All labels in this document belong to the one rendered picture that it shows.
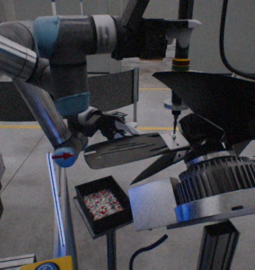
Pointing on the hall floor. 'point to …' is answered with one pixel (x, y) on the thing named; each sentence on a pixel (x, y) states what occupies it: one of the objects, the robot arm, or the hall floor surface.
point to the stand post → (216, 246)
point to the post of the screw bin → (111, 250)
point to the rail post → (72, 227)
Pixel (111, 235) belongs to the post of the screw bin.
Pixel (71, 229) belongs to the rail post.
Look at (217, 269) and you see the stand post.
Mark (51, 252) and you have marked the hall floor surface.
